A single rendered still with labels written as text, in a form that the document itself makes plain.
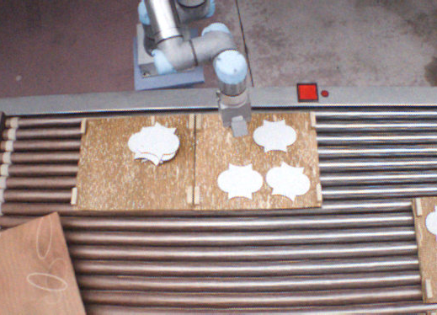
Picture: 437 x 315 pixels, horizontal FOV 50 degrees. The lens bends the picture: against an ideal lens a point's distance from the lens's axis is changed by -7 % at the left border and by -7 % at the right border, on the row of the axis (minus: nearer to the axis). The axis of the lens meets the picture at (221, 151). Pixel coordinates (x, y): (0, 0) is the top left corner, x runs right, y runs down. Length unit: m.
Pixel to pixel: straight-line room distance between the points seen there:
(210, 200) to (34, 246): 0.58
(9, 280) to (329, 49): 2.30
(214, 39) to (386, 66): 1.94
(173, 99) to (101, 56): 1.45
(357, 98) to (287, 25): 1.45
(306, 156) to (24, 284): 0.99
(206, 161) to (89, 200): 0.42
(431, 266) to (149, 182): 0.96
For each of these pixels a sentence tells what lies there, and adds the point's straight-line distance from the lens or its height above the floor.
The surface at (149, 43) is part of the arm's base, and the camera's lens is 1.84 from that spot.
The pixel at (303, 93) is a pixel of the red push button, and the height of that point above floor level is 0.93.
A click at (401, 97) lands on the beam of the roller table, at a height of 0.91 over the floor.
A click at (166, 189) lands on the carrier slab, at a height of 0.94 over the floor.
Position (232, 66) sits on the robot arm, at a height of 1.44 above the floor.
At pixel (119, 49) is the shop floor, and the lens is 3.21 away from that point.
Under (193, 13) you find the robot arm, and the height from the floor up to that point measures 1.15.
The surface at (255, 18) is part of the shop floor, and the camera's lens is 3.24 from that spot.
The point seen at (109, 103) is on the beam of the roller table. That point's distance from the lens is 1.86.
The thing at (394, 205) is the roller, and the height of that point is 0.92.
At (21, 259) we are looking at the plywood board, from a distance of 1.59.
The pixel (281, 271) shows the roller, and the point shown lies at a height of 0.92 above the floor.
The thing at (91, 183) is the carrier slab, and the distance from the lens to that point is 1.71.
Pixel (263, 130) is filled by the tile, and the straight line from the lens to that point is 1.69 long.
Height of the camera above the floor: 2.43
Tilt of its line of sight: 64 degrees down
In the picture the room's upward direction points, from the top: 8 degrees counter-clockwise
